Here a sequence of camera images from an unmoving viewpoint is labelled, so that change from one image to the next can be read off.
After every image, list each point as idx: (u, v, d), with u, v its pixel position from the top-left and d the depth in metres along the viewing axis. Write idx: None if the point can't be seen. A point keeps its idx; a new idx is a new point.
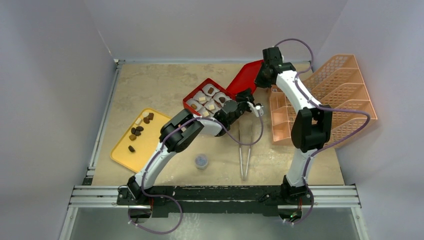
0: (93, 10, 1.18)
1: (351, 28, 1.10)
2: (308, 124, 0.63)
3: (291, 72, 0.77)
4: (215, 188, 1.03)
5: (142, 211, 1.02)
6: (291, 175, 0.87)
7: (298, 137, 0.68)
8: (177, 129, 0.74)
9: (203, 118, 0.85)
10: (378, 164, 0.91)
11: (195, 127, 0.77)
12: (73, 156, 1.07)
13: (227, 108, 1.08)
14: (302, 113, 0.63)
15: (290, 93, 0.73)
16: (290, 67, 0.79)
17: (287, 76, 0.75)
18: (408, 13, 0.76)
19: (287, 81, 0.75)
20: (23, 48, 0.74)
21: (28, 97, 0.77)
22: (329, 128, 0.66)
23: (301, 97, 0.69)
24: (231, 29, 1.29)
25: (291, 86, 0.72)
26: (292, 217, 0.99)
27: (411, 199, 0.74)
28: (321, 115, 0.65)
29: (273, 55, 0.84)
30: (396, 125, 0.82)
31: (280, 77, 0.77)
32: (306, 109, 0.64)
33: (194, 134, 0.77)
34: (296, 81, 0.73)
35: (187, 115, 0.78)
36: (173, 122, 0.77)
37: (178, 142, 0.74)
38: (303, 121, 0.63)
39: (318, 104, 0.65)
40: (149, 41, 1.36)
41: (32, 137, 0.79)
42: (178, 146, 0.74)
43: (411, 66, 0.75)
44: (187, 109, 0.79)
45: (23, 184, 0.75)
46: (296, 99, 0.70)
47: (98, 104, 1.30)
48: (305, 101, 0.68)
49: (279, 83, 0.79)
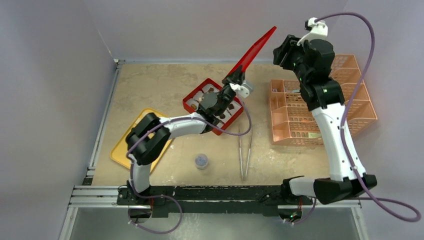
0: (93, 10, 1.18)
1: (351, 28, 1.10)
2: (340, 196, 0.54)
3: (338, 108, 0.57)
4: (215, 188, 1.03)
5: (142, 211, 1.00)
6: (296, 186, 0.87)
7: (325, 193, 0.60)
8: (137, 142, 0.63)
9: (178, 118, 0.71)
10: (378, 164, 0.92)
11: (159, 134, 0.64)
12: (73, 156, 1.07)
13: (205, 102, 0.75)
14: (341, 186, 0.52)
15: (328, 140, 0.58)
16: (338, 94, 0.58)
17: (332, 115, 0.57)
18: (408, 13, 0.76)
19: (331, 124, 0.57)
20: (24, 47, 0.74)
21: (29, 97, 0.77)
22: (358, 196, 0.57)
23: (344, 158, 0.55)
24: (230, 29, 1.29)
25: (336, 136, 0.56)
26: (292, 217, 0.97)
27: (411, 199, 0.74)
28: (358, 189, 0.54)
29: (322, 65, 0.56)
30: (396, 125, 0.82)
31: (321, 113, 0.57)
32: (347, 183, 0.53)
33: (161, 143, 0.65)
34: (343, 129, 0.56)
35: (151, 122, 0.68)
36: (137, 131, 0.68)
37: (142, 155, 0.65)
38: (337, 193, 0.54)
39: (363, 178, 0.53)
40: (149, 40, 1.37)
41: (33, 136, 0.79)
42: (143, 159, 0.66)
43: (411, 66, 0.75)
44: (152, 113, 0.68)
45: (24, 183, 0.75)
46: (336, 158, 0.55)
47: (98, 104, 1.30)
48: (348, 165, 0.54)
49: (316, 116, 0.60)
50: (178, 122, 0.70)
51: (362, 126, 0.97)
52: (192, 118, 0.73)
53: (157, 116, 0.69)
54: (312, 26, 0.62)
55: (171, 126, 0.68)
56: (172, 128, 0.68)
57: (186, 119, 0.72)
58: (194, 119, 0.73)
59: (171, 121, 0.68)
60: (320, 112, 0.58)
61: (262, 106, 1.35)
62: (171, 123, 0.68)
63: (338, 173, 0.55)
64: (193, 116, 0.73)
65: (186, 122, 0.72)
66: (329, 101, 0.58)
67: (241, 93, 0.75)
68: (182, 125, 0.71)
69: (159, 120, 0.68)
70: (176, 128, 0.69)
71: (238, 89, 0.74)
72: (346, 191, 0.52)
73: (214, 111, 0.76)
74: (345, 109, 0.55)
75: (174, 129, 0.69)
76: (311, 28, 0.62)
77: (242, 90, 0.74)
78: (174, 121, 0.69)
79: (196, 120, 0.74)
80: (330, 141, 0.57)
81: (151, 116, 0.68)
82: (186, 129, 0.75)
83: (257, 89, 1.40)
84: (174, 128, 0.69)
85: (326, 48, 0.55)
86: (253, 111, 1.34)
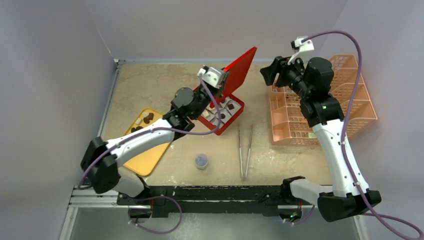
0: (93, 10, 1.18)
1: (351, 28, 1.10)
2: (344, 213, 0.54)
3: (336, 124, 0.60)
4: (215, 188, 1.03)
5: (141, 211, 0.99)
6: (296, 188, 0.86)
7: (328, 211, 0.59)
8: (83, 177, 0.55)
9: (131, 137, 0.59)
10: (379, 164, 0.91)
11: (103, 165, 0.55)
12: (73, 156, 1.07)
13: (177, 101, 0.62)
14: (345, 203, 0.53)
15: (329, 156, 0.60)
16: (337, 110, 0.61)
17: (332, 131, 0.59)
18: (408, 12, 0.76)
19: (331, 140, 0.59)
20: (24, 47, 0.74)
21: (29, 96, 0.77)
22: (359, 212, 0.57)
23: (346, 174, 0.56)
24: (230, 29, 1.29)
25: (337, 152, 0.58)
26: (292, 217, 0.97)
27: (411, 200, 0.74)
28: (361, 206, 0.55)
29: (321, 83, 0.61)
30: (397, 125, 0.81)
31: (322, 129, 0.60)
32: (351, 200, 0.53)
33: (108, 173, 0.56)
34: (343, 144, 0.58)
35: (97, 149, 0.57)
36: (86, 160, 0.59)
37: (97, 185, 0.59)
38: (341, 210, 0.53)
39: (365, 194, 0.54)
40: (149, 40, 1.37)
41: (32, 136, 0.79)
42: (99, 188, 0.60)
43: (412, 66, 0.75)
44: (97, 138, 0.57)
45: (23, 183, 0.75)
46: (339, 174, 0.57)
47: (98, 104, 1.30)
48: (351, 181, 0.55)
49: (316, 132, 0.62)
50: (130, 141, 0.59)
51: (362, 126, 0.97)
52: (152, 131, 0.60)
53: (102, 141, 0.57)
54: (300, 45, 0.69)
55: (120, 150, 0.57)
56: (122, 151, 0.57)
57: (144, 134, 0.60)
58: (154, 131, 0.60)
59: (120, 144, 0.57)
60: (320, 128, 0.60)
61: (262, 106, 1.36)
62: (120, 146, 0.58)
63: (341, 189, 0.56)
64: (152, 129, 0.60)
65: (144, 137, 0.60)
66: (329, 117, 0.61)
67: (210, 82, 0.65)
68: (138, 143, 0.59)
69: (107, 145, 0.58)
70: (129, 149, 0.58)
71: (208, 78, 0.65)
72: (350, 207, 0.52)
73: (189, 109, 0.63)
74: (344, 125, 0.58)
75: (128, 150, 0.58)
76: (298, 47, 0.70)
77: (208, 77, 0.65)
78: (126, 143, 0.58)
79: (159, 132, 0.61)
80: (332, 157, 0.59)
81: (96, 142, 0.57)
82: (149, 144, 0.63)
83: (257, 89, 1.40)
84: (126, 150, 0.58)
85: (324, 67, 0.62)
86: (253, 111, 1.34)
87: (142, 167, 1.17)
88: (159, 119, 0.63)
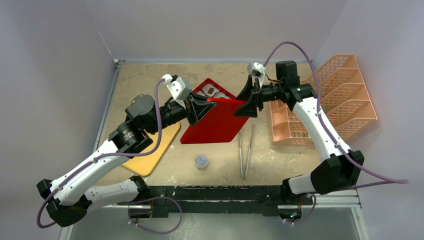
0: (93, 10, 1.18)
1: (352, 27, 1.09)
2: (333, 174, 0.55)
3: (312, 100, 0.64)
4: (215, 188, 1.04)
5: (142, 211, 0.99)
6: (296, 184, 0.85)
7: (322, 181, 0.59)
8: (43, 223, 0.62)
9: (71, 176, 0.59)
10: (379, 164, 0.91)
11: (49, 209, 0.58)
12: (73, 156, 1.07)
13: (132, 110, 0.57)
14: (329, 164, 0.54)
15: (311, 128, 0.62)
16: (310, 91, 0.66)
17: (309, 106, 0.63)
18: (406, 13, 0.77)
19: (309, 113, 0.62)
20: (23, 46, 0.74)
21: (29, 95, 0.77)
22: (356, 175, 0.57)
23: (327, 138, 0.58)
24: (230, 29, 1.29)
25: (315, 122, 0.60)
26: (292, 217, 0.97)
27: (412, 200, 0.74)
28: (349, 166, 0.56)
29: (289, 73, 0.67)
30: (397, 124, 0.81)
31: (299, 106, 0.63)
32: (335, 159, 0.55)
33: (59, 214, 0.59)
34: (320, 114, 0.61)
35: (45, 192, 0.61)
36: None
37: (61, 224, 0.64)
38: (330, 172, 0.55)
39: (347, 152, 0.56)
40: (149, 40, 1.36)
41: (32, 136, 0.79)
42: (64, 225, 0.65)
43: (411, 65, 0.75)
44: (42, 183, 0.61)
45: (23, 183, 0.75)
46: (321, 140, 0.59)
47: (98, 104, 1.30)
48: (332, 144, 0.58)
49: (296, 112, 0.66)
50: (73, 179, 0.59)
51: (362, 126, 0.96)
52: (94, 162, 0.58)
53: (46, 185, 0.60)
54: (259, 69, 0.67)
55: (62, 192, 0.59)
56: (65, 193, 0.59)
57: (86, 168, 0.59)
58: (98, 161, 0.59)
59: (61, 187, 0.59)
60: (297, 105, 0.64)
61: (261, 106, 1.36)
62: (62, 188, 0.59)
63: (325, 153, 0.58)
64: (94, 159, 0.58)
65: (86, 172, 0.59)
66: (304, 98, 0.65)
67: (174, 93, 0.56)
68: (81, 180, 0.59)
69: (51, 188, 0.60)
70: (72, 189, 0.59)
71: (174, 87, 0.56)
72: (336, 167, 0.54)
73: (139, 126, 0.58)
74: (317, 99, 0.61)
75: (71, 190, 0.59)
76: (259, 71, 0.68)
77: (173, 87, 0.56)
78: (68, 183, 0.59)
79: (104, 160, 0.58)
80: (312, 127, 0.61)
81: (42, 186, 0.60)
82: (97, 175, 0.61)
83: None
84: (70, 190, 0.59)
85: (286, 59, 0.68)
86: None
87: (142, 167, 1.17)
88: (105, 143, 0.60)
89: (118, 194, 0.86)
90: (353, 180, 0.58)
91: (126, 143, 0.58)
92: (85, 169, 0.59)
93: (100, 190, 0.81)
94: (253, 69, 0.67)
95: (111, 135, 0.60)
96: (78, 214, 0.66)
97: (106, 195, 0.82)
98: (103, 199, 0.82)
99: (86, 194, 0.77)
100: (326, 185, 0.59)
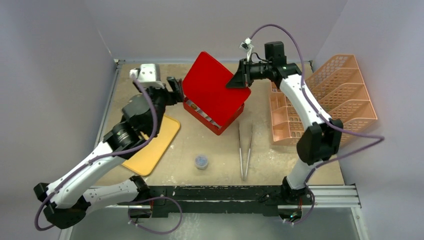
0: (93, 10, 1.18)
1: (352, 27, 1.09)
2: (316, 141, 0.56)
3: (297, 77, 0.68)
4: (215, 188, 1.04)
5: (142, 211, 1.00)
6: (291, 178, 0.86)
7: (305, 153, 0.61)
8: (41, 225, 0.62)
9: (66, 178, 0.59)
10: (378, 164, 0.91)
11: (47, 213, 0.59)
12: (73, 156, 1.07)
13: (129, 110, 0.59)
14: (311, 130, 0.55)
15: (296, 102, 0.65)
16: (295, 69, 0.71)
17: (294, 82, 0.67)
18: (405, 12, 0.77)
19: (293, 88, 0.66)
20: (22, 46, 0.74)
21: (28, 95, 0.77)
22: (338, 143, 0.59)
23: (310, 109, 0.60)
24: (231, 29, 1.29)
25: (299, 95, 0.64)
26: (292, 217, 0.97)
27: (411, 199, 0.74)
28: (332, 131, 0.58)
29: (277, 52, 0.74)
30: (397, 125, 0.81)
31: (285, 83, 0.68)
32: (316, 126, 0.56)
33: (58, 217, 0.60)
34: (304, 88, 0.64)
35: (42, 196, 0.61)
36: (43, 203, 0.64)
37: (61, 225, 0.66)
38: (312, 138, 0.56)
39: (328, 119, 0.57)
40: (149, 41, 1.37)
41: (32, 136, 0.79)
42: (64, 226, 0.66)
43: (411, 66, 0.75)
44: (39, 187, 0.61)
45: (22, 184, 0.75)
46: (304, 111, 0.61)
47: (98, 104, 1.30)
48: (314, 114, 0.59)
49: (283, 90, 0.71)
50: (69, 182, 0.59)
51: (362, 126, 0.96)
52: (90, 164, 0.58)
53: (42, 188, 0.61)
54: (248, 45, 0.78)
55: (58, 196, 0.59)
56: (61, 196, 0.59)
57: (82, 170, 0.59)
58: (93, 163, 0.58)
59: (57, 190, 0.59)
60: (283, 82, 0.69)
61: (261, 105, 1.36)
62: (59, 191, 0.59)
63: (307, 122, 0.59)
64: (88, 162, 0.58)
65: (81, 175, 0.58)
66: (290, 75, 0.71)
67: (146, 82, 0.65)
68: (77, 183, 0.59)
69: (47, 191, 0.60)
70: (69, 192, 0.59)
71: (144, 77, 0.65)
72: (319, 134, 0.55)
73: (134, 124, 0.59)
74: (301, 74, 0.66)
75: (68, 193, 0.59)
76: (247, 46, 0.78)
77: (142, 74, 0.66)
78: (63, 186, 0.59)
79: (99, 162, 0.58)
80: (296, 101, 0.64)
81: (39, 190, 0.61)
82: (93, 177, 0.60)
83: (258, 91, 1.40)
84: (66, 193, 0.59)
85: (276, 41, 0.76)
86: (253, 111, 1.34)
87: (143, 167, 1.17)
88: (100, 144, 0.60)
89: (117, 195, 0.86)
90: (335, 147, 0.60)
91: (121, 144, 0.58)
92: (81, 172, 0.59)
93: (99, 192, 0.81)
94: (243, 43, 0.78)
95: (105, 137, 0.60)
96: (77, 215, 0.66)
97: (104, 196, 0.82)
98: (102, 200, 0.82)
99: (84, 195, 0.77)
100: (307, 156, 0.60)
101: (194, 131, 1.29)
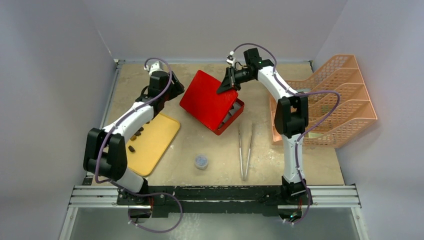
0: (92, 10, 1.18)
1: (351, 27, 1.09)
2: (288, 111, 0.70)
3: (269, 67, 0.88)
4: (215, 188, 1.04)
5: (141, 211, 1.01)
6: (286, 170, 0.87)
7: (280, 124, 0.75)
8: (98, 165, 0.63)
9: (121, 119, 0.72)
10: (378, 164, 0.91)
11: (112, 143, 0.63)
12: (73, 156, 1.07)
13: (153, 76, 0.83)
14: (281, 101, 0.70)
15: (271, 87, 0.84)
16: (269, 62, 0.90)
17: (267, 70, 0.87)
18: (406, 13, 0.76)
19: (267, 75, 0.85)
20: (21, 46, 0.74)
21: (28, 96, 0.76)
22: (306, 114, 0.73)
23: (280, 88, 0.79)
24: (230, 29, 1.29)
25: (271, 79, 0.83)
26: (292, 217, 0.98)
27: (410, 200, 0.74)
28: (299, 103, 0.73)
29: (253, 55, 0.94)
30: (396, 125, 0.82)
31: (261, 72, 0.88)
32: (285, 99, 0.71)
33: (120, 148, 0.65)
34: (275, 74, 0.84)
35: (99, 136, 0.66)
36: (90, 155, 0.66)
37: (113, 170, 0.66)
38: (283, 108, 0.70)
39: (295, 93, 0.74)
40: (149, 41, 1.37)
41: (31, 136, 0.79)
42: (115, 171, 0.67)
43: (411, 66, 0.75)
44: (95, 129, 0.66)
45: (23, 183, 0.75)
46: (276, 90, 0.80)
47: (98, 103, 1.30)
48: (284, 91, 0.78)
49: (261, 79, 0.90)
50: (124, 122, 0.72)
51: (362, 126, 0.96)
52: (136, 110, 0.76)
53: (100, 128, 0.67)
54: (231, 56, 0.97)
55: (119, 129, 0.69)
56: (122, 130, 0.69)
57: (131, 114, 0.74)
58: (138, 110, 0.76)
59: (117, 125, 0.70)
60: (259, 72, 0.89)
61: (261, 106, 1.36)
62: (118, 127, 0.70)
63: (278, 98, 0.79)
64: (135, 107, 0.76)
65: (131, 117, 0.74)
66: (265, 66, 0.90)
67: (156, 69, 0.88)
68: (131, 121, 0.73)
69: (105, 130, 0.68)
70: (126, 127, 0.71)
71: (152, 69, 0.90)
72: (288, 105, 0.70)
73: (158, 87, 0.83)
74: None
75: (125, 129, 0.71)
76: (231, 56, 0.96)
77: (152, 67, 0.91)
78: (120, 124, 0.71)
79: (142, 109, 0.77)
80: (270, 84, 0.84)
81: (95, 131, 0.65)
82: (135, 124, 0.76)
83: (258, 92, 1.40)
84: (124, 129, 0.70)
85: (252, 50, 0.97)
86: (253, 111, 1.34)
87: (143, 167, 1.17)
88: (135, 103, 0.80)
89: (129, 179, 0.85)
90: (304, 118, 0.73)
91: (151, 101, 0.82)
92: (130, 116, 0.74)
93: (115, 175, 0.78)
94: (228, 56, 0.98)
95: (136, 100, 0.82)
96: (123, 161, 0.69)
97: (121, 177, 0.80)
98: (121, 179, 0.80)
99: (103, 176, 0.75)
100: (282, 127, 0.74)
101: (194, 130, 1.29)
